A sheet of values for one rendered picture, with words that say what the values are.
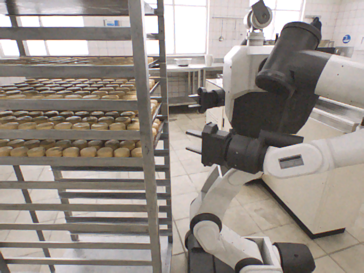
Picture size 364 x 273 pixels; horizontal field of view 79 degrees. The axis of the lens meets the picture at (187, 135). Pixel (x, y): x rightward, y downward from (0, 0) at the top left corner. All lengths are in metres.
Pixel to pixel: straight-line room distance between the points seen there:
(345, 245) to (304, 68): 1.62
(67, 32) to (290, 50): 0.53
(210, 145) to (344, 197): 1.34
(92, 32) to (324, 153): 0.59
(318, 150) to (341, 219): 1.45
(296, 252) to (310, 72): 0.96
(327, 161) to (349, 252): 1.51
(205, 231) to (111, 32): 0.80
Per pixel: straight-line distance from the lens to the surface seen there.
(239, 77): 0.70
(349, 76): 0.56
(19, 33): 0.73
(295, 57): 0.58
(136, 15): 0.58
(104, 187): 0.79
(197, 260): 1.40
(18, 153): 0.90
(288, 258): 1.31
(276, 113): 0.77
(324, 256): 1.89
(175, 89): 4.85
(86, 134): 0.71
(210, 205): 0.99
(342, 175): 1.67
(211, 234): 1.03
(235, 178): 0.87
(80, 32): 0.65
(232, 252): 1.20
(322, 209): 1.74
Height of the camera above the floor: 1.30
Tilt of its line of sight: 23 degrees down
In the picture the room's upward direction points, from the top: straight up
